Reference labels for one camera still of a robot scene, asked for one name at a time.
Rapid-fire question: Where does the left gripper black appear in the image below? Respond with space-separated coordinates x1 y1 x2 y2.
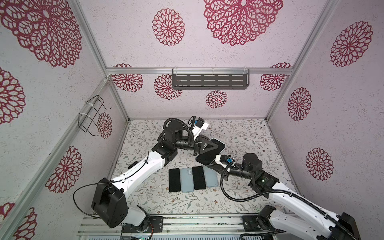
175 134 219 157

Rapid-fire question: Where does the black phone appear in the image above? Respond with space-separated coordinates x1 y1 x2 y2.
169 168 181 193
192 167 207 190
128 161 139 170
195 138 226 166

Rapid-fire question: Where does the light blue phone case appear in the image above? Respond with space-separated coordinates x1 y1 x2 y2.
203 166 219 188
180 168 194 193

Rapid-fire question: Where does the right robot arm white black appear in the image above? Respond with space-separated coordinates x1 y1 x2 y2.
208 153 361 240

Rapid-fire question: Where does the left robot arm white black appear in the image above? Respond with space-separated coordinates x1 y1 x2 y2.
91 117 218 232

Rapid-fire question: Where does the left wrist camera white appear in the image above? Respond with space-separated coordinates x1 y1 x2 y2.
188 116 209 140

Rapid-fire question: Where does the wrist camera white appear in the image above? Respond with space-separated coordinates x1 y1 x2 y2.
188 116 209 140
215 155 235 169

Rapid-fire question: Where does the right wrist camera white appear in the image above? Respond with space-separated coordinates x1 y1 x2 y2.
215 155 235 169

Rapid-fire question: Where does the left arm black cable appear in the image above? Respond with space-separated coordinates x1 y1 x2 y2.
72 117 196 220

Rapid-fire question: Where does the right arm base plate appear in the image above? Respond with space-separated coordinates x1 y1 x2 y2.
242 215 271 232

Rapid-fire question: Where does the dark metal wall shelf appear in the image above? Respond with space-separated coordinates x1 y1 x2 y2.
171 69 250 90

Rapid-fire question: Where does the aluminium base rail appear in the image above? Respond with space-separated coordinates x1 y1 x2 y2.
77 212 325 238

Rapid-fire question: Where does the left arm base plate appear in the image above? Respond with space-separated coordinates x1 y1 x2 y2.
122 216 164 233

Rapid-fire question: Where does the black wire wall basket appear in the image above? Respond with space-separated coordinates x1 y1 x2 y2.
78 95 113 139

